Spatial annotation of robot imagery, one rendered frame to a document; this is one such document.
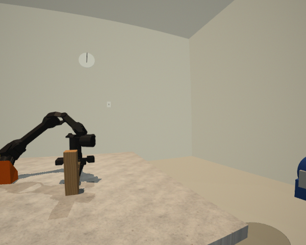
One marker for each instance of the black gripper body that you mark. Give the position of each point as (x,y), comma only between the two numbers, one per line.
(89,159)

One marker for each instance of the brown wooden post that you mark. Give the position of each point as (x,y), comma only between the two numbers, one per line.
(71,176)

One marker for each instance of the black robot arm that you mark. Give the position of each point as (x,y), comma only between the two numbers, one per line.
(12,151)

